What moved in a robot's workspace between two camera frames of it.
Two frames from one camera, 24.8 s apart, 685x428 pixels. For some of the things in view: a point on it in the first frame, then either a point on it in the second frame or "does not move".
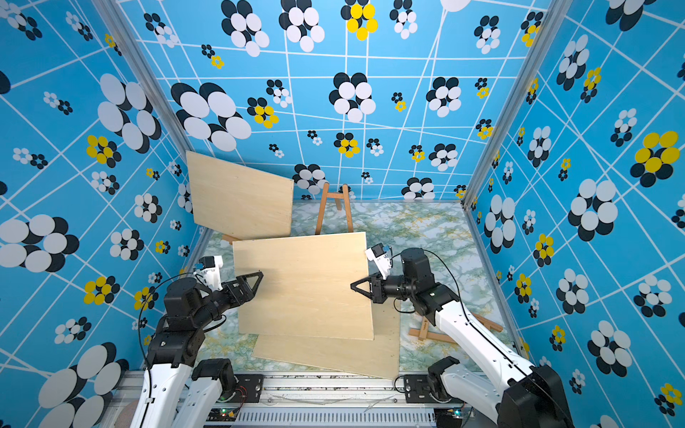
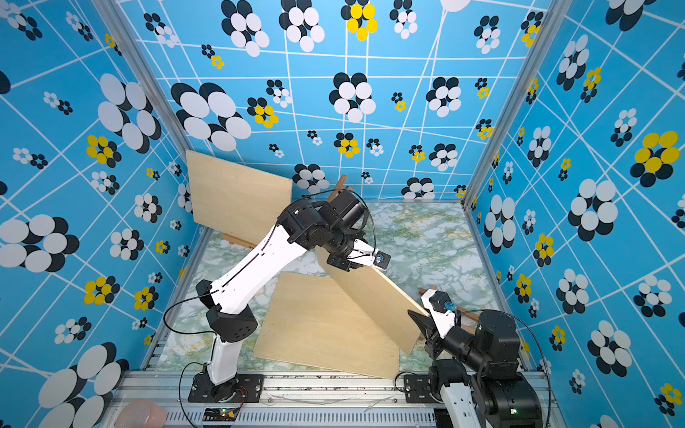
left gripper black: (247, 292) to (345, 262)
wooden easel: (230, 238) does not move
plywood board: (378, 358) does not move
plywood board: (306, 287) to (400, 317)
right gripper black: (377, 291) to (426, 323)
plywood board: (239, 202) does not move
